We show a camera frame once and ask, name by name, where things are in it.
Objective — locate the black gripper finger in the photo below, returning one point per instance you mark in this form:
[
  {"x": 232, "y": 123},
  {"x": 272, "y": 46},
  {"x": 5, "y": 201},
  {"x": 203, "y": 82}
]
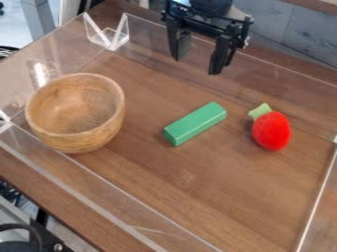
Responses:
[
  {"x": 223, "y": 54},
  {"x": 180, "y": 38}
]

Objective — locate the red plush strawberry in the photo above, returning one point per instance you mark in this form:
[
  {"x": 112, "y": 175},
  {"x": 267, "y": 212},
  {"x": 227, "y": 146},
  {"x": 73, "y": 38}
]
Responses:
[{"x": 272, "y": 128}]

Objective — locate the clear acrylic tray walls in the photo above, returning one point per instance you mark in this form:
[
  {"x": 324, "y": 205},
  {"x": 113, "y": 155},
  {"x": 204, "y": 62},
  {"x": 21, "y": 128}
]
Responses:
[{"x": 156, "y": 158}]

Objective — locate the green rectangular block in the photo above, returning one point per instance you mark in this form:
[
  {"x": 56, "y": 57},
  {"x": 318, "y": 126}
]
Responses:
[{"x": 195, "y": 123}]

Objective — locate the clear acrylic corner bracket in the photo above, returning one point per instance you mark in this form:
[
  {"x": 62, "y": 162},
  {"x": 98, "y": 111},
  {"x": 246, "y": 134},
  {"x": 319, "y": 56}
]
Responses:
[{"x": 109, "y": 38}]

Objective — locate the black clamp with cable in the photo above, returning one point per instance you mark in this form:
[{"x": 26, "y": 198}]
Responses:
[{"x": 22, "y": 235}]

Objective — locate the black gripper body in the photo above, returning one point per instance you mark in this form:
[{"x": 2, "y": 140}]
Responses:
[{"x": 209, "y": 17}]

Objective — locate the wooden bowl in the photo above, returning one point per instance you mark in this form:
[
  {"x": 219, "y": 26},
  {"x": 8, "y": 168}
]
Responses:
[{"x": 77, "y": 112}]

